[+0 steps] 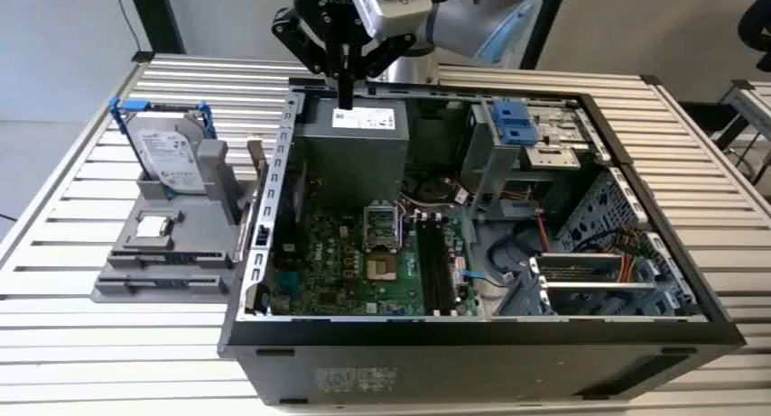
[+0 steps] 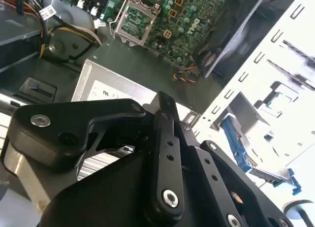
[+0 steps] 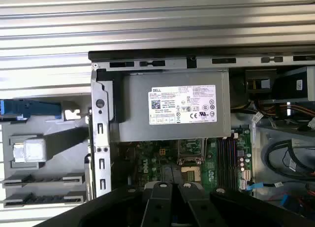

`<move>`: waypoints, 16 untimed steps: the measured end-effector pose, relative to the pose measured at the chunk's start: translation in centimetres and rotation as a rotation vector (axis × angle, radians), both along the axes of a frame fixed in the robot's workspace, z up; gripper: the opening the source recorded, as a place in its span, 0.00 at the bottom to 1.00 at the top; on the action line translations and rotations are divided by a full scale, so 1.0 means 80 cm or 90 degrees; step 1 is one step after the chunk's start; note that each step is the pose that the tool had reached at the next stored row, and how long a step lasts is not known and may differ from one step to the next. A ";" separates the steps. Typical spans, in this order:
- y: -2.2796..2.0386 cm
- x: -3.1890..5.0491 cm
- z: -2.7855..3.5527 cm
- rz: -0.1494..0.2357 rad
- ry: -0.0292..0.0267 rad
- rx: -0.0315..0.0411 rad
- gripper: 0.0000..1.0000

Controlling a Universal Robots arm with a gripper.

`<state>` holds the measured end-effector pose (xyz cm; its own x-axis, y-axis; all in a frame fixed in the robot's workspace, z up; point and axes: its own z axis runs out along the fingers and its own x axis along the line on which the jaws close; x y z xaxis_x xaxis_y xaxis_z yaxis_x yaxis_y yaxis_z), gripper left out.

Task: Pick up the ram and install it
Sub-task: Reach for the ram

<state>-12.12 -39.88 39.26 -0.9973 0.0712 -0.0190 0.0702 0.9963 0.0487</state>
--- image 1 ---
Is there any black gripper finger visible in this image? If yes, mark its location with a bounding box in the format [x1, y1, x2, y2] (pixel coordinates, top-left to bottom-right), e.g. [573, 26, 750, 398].
[270, 7, 347, 110]
[345, 35, 418, 110]

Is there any RAM stick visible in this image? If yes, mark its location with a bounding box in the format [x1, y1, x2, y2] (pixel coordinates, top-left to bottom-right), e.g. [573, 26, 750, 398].
[99, 275, 222, 287]

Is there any black RAM slot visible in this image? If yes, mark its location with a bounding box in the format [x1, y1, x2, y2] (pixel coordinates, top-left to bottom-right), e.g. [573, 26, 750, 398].
[425, 213, 443, 317]
[431, 213, 453, 317]
[441, 213, 459, 317]
[417, 213, 437, 317]

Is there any grey power supply unit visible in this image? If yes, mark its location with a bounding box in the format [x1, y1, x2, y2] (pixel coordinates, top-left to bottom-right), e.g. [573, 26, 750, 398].
[294, 97, 413, 209]

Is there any metal socket cover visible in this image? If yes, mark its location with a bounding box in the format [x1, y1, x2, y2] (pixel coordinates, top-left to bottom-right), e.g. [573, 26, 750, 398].
[363, 201, 405, 251]

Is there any hard disk in blue carrier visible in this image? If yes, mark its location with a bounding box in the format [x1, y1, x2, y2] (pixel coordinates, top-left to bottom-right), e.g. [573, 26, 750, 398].
[110, 97, 218, 196]

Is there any CPU socket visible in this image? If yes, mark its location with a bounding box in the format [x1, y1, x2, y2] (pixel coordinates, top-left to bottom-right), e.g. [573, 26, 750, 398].
[365, 249, 405, 284]

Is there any grey parts rack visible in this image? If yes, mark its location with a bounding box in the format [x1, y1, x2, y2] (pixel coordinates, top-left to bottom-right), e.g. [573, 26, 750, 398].
[90, 138, 258, 302]

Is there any green motherboard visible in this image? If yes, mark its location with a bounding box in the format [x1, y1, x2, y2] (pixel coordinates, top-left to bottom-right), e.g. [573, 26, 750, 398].
[270, 199, 483, 318]

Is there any silver CPU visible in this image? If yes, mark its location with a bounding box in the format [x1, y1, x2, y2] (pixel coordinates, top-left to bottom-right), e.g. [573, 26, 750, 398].
[135, 217, 170, 239]

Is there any metal disk bay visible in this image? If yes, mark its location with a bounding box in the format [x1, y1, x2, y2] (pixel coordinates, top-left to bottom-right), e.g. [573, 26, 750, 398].
[499, 251, 692, 318]

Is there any black open PC case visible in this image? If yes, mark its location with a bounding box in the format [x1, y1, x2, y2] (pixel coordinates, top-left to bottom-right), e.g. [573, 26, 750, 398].
[217, 75, 749, 408]

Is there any metal slat side table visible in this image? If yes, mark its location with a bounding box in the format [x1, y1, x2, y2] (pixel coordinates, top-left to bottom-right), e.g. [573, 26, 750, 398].
[714, 79, 771, 187]

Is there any black office chair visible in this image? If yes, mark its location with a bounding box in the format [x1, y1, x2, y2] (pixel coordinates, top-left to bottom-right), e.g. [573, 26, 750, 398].
[740, 0, 771, 72]

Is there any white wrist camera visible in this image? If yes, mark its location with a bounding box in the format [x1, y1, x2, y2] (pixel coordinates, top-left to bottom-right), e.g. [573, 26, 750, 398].
[353, 0, 435, 41]

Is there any pale wire bundle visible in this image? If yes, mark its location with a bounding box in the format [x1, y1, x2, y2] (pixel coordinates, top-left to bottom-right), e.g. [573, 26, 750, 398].
[399, 193, 453, 210]

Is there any blue plastic drive bracket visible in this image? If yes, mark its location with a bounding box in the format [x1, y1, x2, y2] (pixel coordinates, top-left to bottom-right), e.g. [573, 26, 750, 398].
[491, 100, 537, 145]

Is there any black post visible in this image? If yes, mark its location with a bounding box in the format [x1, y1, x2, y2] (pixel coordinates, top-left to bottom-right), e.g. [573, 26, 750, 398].
[130, 0, 186, 56]
[521, 0, 572, 69]

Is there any black cable loop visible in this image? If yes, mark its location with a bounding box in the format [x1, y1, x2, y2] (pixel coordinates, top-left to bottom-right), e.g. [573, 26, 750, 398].
[486, 233, 535, 295]

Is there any red yellow wire bundle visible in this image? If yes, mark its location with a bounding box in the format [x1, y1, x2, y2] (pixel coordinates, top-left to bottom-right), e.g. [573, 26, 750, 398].
[612, 226, 653, 285]

